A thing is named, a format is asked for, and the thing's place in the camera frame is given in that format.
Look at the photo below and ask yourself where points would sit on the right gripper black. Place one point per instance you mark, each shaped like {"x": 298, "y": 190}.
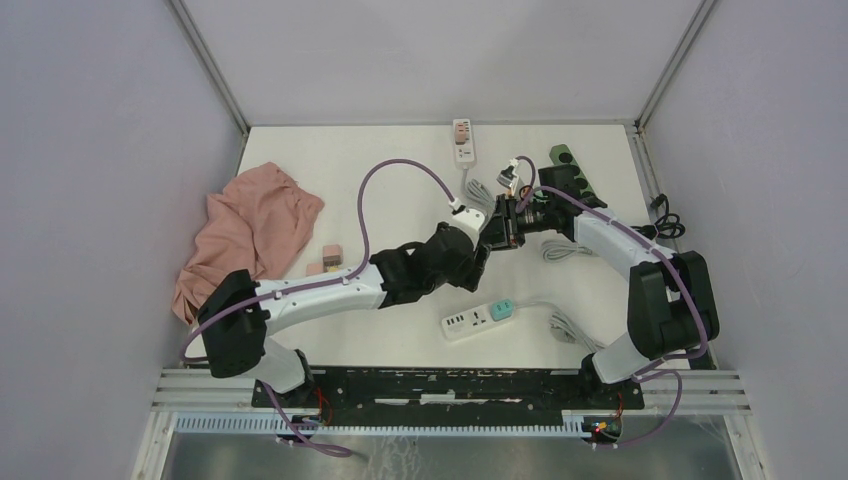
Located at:
{"x": 495, "y": 232}

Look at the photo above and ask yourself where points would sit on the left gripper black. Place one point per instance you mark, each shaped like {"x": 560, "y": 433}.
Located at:
{"x": 468, "y": 278}

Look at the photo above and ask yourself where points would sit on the white USB power strip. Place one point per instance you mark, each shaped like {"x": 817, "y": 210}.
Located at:
{"x": 467, "y": 323}

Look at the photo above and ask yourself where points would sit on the teal USB adapter plug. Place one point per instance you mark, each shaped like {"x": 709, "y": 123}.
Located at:
{"x": 501, "y": 310}

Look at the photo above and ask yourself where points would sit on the pink adapter plug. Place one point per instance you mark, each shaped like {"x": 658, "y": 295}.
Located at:
{"x": 332, "y": 255}
{"x": 314, "y": 269}

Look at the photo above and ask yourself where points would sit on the white slim power strip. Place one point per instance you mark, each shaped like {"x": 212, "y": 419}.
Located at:
{"x": 464, "y": 155}

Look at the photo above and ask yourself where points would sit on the green power strip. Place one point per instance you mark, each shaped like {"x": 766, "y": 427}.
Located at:
{"x": 570, "y": 178}

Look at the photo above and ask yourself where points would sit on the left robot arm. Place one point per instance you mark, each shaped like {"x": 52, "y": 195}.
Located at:
{"x": 239, "y": 319}

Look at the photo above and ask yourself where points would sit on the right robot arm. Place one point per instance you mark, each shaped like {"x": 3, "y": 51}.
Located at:
{"x": 671, "y": 311}

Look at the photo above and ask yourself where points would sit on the pink adapter on white strip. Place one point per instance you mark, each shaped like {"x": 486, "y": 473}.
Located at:
{"x": 460, "y": 133}

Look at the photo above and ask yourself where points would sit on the pink cloth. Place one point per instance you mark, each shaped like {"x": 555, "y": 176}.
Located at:
{"x": 261, "y": 222}

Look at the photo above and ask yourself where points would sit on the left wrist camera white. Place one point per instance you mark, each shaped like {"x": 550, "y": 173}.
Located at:
{"x": 468, "y": 220}

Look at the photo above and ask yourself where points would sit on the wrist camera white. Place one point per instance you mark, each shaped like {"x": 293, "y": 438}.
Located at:
{"x": 468, "y": 220}
{"x": 509, "y": 178}

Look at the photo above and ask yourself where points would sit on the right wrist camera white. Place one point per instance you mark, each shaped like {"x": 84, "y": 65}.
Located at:
{"x": 509, "y": 178}

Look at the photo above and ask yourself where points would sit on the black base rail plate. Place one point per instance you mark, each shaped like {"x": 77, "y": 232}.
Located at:
{"x": 349, "y": 396}

